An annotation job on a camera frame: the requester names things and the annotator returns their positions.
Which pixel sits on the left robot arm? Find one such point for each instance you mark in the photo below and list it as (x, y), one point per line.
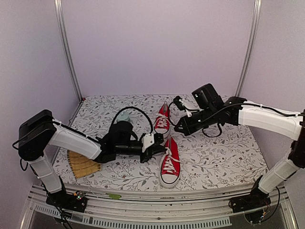
(42, 130)

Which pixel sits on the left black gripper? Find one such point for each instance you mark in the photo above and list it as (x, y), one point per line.
(152, 150)

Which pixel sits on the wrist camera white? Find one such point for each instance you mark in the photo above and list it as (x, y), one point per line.
(182, 105)
(149, 140)

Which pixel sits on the left aluminium frame post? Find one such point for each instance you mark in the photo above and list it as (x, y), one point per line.
(66, 48)

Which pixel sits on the green tape piece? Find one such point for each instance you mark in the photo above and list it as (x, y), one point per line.
(114, 196)

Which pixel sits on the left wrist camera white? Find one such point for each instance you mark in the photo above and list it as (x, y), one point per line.
(149, 140)

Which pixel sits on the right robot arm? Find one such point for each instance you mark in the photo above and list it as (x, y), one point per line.
(213, 110)

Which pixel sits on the floral patterned table mat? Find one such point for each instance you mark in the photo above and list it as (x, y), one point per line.
(222, 157)

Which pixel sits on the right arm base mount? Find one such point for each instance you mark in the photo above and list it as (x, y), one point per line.
(250, 202)

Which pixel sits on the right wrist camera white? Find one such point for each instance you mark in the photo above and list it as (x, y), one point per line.
(182, 105)

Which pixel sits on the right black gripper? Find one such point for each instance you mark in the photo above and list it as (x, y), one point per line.
(190, 129)

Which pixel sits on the right aluminium frame post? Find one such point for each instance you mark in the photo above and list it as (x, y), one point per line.
(250, 46)

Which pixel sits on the woven bamboo basket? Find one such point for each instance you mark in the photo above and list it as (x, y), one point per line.
(81, 166)

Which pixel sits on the red sneaker with laces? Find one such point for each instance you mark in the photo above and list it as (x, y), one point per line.
(162, 124)

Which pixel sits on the front aluminium rail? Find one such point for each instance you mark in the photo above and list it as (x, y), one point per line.
(195, 209)

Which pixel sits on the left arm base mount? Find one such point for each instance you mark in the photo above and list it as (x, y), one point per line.
(67, 201)

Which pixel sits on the aluminium frame post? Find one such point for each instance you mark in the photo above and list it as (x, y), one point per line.
(250, 46)
(66, 48)

